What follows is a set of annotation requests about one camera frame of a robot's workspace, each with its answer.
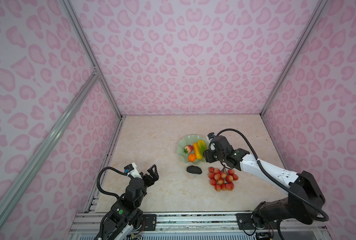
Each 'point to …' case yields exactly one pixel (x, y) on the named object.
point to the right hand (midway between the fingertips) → (207, 151)
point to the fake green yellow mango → (202, 145)
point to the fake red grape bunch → (222, 180)
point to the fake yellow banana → (198, 155)
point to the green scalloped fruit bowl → (190, 140)
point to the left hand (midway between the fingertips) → (151, 167)
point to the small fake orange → (192, 157)
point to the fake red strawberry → (188, 149)
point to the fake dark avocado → (194, 169)
